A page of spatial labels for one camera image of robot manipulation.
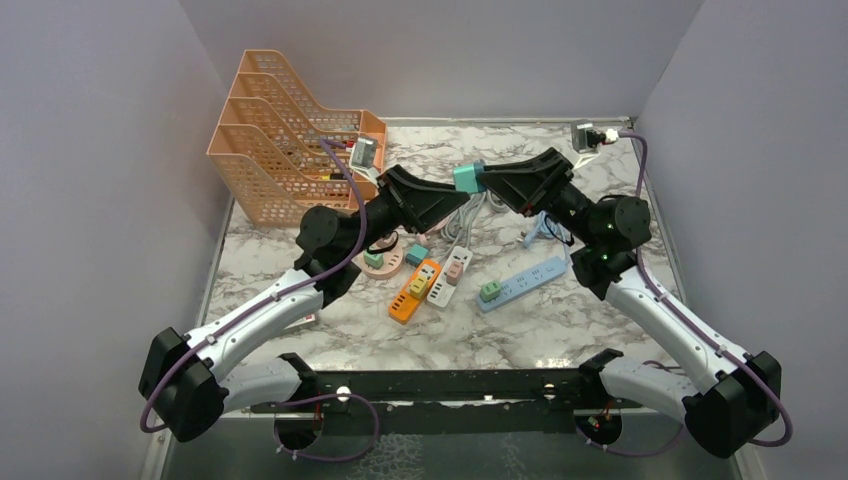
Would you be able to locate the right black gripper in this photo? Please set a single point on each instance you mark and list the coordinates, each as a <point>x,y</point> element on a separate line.
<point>531,184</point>

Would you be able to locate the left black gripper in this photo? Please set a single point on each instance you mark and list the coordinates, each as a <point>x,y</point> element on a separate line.
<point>417,204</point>

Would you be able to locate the green plug adapter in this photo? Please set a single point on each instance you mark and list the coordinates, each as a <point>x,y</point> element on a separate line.
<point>373,260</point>
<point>490,291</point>

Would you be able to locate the yellow cube plug adapter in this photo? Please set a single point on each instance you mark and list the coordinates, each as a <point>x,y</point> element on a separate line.
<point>419,287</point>

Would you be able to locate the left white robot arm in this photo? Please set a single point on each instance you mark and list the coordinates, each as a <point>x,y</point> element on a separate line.
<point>182,380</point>

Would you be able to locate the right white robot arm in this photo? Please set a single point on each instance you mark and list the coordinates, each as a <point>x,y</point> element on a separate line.
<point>727,396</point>

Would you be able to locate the teal cube plug adapter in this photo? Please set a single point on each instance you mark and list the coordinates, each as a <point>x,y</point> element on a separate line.
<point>416,254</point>

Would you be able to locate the round pink power strip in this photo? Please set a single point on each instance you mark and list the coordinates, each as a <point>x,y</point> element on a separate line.
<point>393,255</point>

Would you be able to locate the white power strip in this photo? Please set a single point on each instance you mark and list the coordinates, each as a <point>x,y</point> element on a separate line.
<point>441,293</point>

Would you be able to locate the blue power strip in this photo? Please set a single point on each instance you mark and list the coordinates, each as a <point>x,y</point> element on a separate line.
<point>524,282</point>

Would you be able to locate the orange power strip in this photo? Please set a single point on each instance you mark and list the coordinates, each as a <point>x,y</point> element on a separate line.
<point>403,306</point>

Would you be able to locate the orange mesh file organizer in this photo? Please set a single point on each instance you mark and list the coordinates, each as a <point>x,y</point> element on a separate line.
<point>266,144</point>

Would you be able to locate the white red labelled box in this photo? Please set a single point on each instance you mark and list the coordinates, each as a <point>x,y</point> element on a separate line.
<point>304,322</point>

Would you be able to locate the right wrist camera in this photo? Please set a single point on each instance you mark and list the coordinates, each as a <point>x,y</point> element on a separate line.
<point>587,138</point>

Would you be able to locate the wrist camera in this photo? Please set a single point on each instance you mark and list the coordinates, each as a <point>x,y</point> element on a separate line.
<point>587,138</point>
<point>363,156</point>

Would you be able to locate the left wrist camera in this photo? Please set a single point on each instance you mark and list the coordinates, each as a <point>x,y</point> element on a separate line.
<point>363,156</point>

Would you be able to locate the black mounting rail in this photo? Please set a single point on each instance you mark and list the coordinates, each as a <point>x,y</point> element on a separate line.
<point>435,402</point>

